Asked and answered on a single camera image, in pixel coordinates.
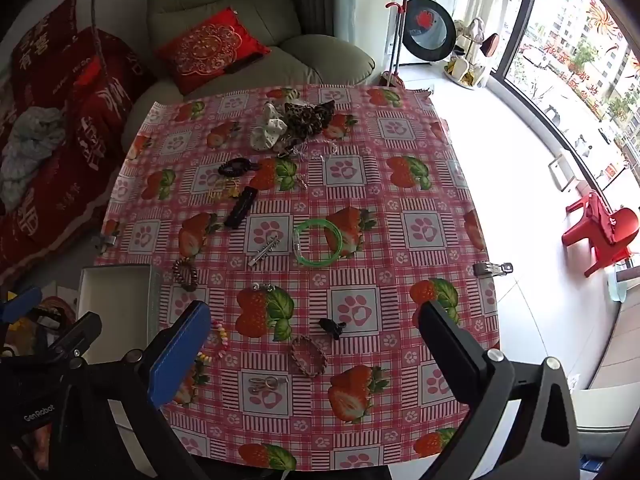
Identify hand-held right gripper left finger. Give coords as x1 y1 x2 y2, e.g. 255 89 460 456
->
70 301 212 480

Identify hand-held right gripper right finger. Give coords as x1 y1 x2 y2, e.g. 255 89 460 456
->
417 300 584 480

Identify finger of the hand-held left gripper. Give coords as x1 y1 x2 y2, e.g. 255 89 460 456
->
0 287 44 328
30 311 103 361

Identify white cardboard box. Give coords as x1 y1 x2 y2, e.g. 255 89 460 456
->
77 264 165 358

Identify small black claw clip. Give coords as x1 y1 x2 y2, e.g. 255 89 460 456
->
319 317 347 341

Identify brown braided bracelet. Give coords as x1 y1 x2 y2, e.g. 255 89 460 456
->
290 335 328 378

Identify silver metal hair clip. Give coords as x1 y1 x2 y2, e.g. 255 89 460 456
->
247 236 281 268

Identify black long barrette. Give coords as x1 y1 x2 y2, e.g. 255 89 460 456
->
223 186 258 230

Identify green plastic bracelet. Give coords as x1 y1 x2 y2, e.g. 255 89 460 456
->
292 217 345 266

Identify yellow hair tie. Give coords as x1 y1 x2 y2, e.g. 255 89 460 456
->
209 179 241 202

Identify strawberry printed pink tablecloth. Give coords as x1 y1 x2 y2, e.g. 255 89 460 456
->
95 84 501 473

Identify silver metal rings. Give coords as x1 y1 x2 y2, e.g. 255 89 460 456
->
247 376 288 395

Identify red printed blanket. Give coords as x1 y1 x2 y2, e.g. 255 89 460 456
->
0 27 156 286

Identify grey knitted cloth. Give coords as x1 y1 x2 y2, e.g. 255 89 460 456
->
0 107 66 213

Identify red plastic chair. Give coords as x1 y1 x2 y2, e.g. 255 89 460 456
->
561 190 640 278

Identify black oval hair claw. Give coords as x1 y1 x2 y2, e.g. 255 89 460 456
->
217 157 262 177

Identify small white box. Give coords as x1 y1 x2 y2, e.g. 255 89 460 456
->
547 154 581 193

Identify white dotted scrunchie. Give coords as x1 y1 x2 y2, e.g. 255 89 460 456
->
250 102 288 152

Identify leopard print scrunchie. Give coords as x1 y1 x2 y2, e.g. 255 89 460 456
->
282 100 337 153

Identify red printed pillow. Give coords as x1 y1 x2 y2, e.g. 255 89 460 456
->
10 0 81 91

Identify white shoe rack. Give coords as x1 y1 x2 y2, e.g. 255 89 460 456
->
442 17 501 91

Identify gooseneck phone holder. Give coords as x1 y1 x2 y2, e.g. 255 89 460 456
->
90 0 112 86

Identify beige armchair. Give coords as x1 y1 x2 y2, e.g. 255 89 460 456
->
122 0 376 131

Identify red embroidered cushion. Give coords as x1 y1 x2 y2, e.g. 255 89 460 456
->
155 7 272 96

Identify white washing machine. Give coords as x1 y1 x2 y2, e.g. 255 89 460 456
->
387 0 461 66

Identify colourful beaded bracelet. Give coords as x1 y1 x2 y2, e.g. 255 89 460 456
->
197 319 228 363

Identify brown spiral hair tie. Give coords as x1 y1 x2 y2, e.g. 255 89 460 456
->
172 258 199 292

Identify red handled mop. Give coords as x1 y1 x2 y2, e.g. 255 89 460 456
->
382 0 412 88

